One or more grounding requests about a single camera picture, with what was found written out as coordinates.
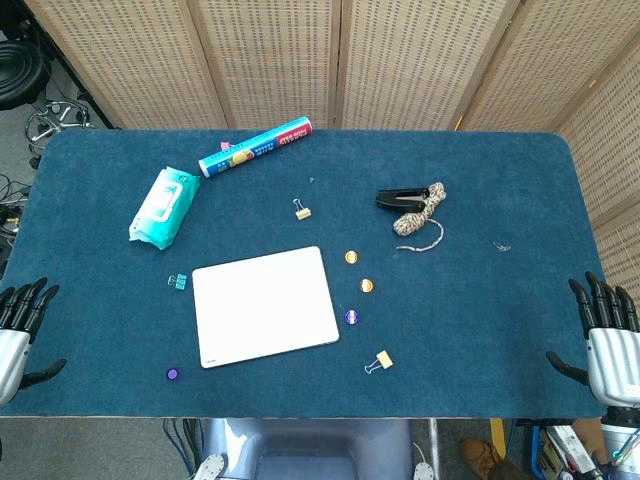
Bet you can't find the large gold binder clip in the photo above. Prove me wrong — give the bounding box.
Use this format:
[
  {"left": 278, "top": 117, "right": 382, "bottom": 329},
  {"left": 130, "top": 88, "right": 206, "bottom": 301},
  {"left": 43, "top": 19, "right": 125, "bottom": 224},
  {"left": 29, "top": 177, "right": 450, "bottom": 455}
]
[{"left": 363, "top": 350, "right": 394, "bottom": 375}]

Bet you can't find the tangle of floor cables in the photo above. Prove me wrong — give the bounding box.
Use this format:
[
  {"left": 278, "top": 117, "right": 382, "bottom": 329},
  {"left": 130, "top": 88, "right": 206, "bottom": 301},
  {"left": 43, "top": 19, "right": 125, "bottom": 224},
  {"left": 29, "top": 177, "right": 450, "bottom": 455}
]
[{"left": 0, "top": 172, "right": 31, "bottom": 246}]

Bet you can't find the braided beige rope bundle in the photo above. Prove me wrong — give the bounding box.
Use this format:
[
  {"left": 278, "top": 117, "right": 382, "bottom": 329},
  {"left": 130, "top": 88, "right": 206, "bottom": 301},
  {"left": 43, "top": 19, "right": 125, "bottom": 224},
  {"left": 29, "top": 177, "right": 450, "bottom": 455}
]
[{"left": 391, "top": 181, "right": 446, "bottom": 253}]

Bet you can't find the black stapler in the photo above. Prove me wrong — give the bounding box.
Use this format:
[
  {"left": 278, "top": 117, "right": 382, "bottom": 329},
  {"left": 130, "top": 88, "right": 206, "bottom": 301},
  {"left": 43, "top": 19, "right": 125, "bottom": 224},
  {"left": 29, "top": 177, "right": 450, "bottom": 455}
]
[{"left": 375, "top": 186, "right": 430, "bottom": 210}]

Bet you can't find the blue plastic food wrap roll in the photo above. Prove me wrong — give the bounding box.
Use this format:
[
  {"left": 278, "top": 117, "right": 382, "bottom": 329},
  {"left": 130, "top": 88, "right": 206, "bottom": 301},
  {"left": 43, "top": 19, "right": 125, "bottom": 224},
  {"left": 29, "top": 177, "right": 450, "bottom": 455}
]
[{"left": 198, "top": 115, "right": 314, "bottom": 178}]

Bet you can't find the yellow strap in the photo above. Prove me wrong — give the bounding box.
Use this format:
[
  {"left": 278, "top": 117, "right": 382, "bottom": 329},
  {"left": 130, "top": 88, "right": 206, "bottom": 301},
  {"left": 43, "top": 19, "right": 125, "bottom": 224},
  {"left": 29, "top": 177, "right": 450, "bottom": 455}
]
[{"left": 489, "top": 418, "right": 507, "bottom": 459}]

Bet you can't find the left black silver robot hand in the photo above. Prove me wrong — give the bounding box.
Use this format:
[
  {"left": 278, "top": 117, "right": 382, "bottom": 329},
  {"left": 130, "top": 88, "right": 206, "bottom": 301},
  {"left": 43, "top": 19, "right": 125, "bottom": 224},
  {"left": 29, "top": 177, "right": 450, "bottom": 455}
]
[{"left": 0, "top": 277, "right": 68, "bottom": 406}]

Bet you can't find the white printed cardboard box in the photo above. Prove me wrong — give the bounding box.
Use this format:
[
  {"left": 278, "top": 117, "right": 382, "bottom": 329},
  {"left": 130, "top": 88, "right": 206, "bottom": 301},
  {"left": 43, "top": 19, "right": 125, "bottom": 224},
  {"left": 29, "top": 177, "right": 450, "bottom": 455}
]
[{"left": 543, "top": 424, "right": 596, "bottom": 474}]

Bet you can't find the wicker folding screen panel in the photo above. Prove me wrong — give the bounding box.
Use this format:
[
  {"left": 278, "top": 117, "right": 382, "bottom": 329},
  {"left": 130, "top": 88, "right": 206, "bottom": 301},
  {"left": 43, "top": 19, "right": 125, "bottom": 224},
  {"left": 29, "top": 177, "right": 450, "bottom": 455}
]
[
  {"left": 452, "top": 0, "right": 640, "bottom": 134},
  {"left": 189, "top": 0, "right": 344, "bottom": 130},
  {"left": 335, "top": 0, "right": 524, "bottom": 132},
  {"left": 22, "top": 0, "right": 229, "bottom": 130},
  {"left": 552, "top": 29, "right": 640, "bottom": 326}
]

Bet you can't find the white magnetic board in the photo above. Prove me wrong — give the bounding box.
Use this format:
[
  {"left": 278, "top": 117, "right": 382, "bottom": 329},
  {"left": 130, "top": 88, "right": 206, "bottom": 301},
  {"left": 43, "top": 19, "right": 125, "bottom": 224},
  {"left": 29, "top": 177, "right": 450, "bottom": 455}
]
[{"left": 191, "top": 245, "right": 341, "bottom": 370}]

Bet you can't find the dark blue table mat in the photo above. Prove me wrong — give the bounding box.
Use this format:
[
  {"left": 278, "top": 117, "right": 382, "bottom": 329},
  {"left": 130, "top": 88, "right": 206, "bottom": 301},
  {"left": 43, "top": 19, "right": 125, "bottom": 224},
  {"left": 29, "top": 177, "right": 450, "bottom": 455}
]
[{"left": 0, "top": 128, "right": 609, "bottom": 420}]

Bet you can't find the black stool with chrome base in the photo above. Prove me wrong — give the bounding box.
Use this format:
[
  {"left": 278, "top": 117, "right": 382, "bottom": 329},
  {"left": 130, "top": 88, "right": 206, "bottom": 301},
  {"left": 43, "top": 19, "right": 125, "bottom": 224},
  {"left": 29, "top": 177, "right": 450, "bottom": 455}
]
[{"left": 0, "top": 38, "right": 96, "bottom": 151}]

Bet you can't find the blue-grey robot torso base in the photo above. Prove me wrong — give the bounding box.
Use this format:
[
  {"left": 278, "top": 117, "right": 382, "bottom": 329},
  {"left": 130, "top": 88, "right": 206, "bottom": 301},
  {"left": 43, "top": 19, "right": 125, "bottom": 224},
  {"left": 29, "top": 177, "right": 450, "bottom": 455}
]
[{"left": 202, "top": 418, "right": 416, "bottom": 480}]

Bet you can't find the green wet wipes pack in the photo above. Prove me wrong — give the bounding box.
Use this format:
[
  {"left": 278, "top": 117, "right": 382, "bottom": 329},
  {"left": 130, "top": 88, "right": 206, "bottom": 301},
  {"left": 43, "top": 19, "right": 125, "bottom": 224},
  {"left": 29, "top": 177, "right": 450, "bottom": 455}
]
[{"left": 128, "top": 166, "right": 201, "bottom": 251}]

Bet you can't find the bundle of blue cables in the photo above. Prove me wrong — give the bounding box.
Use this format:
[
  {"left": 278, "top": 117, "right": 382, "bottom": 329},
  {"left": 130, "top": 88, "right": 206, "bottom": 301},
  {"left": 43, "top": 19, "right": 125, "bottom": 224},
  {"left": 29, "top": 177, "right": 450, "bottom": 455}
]
[{"left": 162, "top": 418, "right": 206, "bottom": 480}]

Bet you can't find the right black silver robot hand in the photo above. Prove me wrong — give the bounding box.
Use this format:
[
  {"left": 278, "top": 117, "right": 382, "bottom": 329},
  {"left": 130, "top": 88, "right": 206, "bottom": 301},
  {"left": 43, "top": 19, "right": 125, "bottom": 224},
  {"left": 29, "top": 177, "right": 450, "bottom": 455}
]
[{"left": 545, "top": 271, "right": 640, "bottom": 409}]

